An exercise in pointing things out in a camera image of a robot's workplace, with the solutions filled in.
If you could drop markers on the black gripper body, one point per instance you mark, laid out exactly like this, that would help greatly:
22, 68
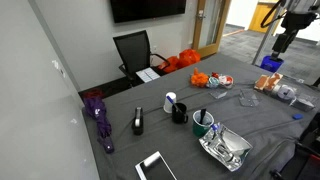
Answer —
286, 39

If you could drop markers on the white paper cup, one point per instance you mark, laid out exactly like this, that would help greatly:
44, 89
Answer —
170, 103

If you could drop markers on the blue bin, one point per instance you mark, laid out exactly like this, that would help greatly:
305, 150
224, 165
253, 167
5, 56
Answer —
271, 64

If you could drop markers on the gray metal pole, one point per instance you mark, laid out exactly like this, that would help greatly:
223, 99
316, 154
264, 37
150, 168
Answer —
266, 36

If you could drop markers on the orange snack bag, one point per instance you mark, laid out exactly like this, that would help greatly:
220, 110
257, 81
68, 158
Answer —
275, 81
261, 82

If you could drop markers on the yellow door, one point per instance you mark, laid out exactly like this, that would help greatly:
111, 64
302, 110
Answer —
261, 16

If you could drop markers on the white tape roll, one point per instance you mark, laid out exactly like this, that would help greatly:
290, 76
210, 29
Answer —
286, 92

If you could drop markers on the pale rectangular box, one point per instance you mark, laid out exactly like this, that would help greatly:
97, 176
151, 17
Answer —
302, 104

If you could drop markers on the red and white item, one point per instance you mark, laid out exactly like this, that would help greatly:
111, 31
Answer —
226, 81

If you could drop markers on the small blue object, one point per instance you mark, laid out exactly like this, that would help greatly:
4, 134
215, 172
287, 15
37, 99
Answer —
297, 116

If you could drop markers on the teal round item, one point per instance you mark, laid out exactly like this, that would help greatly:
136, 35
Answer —
212, 82

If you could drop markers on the wooden framed door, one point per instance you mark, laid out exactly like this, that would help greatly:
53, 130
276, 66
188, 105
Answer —
213, 26

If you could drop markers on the orange plush toy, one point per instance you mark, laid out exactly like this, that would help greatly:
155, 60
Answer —
199, 80

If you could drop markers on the black marker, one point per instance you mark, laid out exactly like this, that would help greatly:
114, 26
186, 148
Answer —
202, 115

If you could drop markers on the blue capped marker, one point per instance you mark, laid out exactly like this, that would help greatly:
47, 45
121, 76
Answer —
214, 128

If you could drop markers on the green mug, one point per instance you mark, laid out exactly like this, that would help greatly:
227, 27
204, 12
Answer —
200, 128

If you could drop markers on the silver foil bag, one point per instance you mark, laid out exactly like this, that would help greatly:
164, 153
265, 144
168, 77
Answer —
230, 150

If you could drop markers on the blue pen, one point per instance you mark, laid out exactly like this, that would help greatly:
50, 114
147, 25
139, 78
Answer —
171, 101

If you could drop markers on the black mug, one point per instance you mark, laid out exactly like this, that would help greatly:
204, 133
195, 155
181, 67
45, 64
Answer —
179, 116

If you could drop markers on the white paper sheet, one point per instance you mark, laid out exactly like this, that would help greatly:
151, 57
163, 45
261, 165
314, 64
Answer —
147, 74

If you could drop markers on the gray tablecloth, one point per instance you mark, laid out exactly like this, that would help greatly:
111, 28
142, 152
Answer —
166, 143

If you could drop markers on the black mesh office chair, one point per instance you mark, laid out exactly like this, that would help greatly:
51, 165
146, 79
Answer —
133, 51

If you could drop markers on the black tape dispenser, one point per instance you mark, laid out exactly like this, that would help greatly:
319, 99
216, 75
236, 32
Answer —
137, 121

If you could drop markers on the white framed tablet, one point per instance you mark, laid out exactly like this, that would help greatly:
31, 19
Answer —
155, 168

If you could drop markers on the purple folded umbrella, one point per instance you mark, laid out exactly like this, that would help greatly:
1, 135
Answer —
100, 116

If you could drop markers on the dark red bundle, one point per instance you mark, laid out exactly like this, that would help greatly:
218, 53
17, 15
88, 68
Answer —
93, 93

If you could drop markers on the black wall television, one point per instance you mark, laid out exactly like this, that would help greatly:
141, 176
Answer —
146, 9

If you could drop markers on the white wall fitting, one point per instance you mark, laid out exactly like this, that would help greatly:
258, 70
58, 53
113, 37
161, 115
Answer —
57, 66

